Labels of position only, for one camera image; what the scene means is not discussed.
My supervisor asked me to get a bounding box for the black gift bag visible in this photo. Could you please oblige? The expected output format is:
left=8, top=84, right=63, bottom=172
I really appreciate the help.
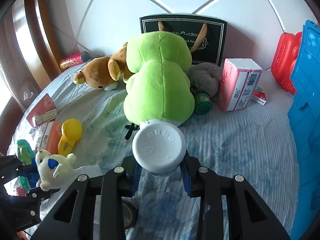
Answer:
left=140, top=14, right=227, bottom=66

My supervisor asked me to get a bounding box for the red paper packet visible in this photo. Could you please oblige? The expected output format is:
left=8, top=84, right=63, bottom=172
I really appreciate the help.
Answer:
left=26, top=94, right=57, bottom=128

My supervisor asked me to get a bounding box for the pink tissue pack box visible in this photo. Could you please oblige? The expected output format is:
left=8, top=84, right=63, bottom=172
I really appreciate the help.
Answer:
left=218, top=59, right=263, bottom=112

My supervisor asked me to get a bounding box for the pink toothpaste box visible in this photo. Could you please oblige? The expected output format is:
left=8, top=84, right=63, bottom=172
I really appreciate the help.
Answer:
left=34, top=121, right=61, bottom=154

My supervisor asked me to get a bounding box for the small white bear plush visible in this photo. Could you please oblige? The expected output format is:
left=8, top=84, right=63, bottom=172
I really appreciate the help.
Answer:
left=35, top=150, right=76, bottom=191

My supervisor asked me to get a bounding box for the grey fluffy plush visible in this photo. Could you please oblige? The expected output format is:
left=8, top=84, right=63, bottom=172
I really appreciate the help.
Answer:
left=186, top=62, right=223, bottom=100

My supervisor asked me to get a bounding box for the green tin can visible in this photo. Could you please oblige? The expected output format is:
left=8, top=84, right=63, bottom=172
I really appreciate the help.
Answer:
left=194, top=92, right=213, bottom=114

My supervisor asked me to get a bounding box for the small red white box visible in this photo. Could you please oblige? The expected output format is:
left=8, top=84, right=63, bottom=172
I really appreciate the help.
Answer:
left=252, top=85, right=267, bottom=105

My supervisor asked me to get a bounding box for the blue plastic storage crate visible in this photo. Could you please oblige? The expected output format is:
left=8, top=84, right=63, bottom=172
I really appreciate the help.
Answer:
left=287, top=20, right=319, bottom=239

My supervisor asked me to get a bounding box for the large green plush toy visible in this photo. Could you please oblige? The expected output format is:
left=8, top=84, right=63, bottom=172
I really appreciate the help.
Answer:
left=124, top=31, right=195, bottom=126

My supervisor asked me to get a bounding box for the red plastic case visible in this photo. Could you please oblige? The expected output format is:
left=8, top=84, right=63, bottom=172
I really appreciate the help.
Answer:
left=271, top=31, right=302, bottom=95

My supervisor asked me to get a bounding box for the red snack can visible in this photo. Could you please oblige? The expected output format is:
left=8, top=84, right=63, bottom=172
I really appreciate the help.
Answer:
left=60, top=51, right=88, bottom=70

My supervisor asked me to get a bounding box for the yellow plastic clip toy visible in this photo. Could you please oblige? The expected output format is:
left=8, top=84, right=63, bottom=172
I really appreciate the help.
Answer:
left=57, top=118, right=82, bottom=157

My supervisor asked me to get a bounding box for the small white teal-label bottle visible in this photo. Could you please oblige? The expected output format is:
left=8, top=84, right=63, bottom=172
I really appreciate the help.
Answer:
left=132, top=121, right=187, bottom=176

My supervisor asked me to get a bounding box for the black tape roll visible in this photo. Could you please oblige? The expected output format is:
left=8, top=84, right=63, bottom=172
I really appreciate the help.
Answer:
left=122, top=200, right=138, bottom=230

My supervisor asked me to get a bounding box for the green snack bag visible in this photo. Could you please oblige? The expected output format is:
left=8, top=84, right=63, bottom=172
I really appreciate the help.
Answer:
left=15, top=139, right=35, bottom=192

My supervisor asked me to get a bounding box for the brown bear plush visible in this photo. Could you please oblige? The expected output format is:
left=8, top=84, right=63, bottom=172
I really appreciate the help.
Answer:
left=73, top=42, right=133, bottom=90

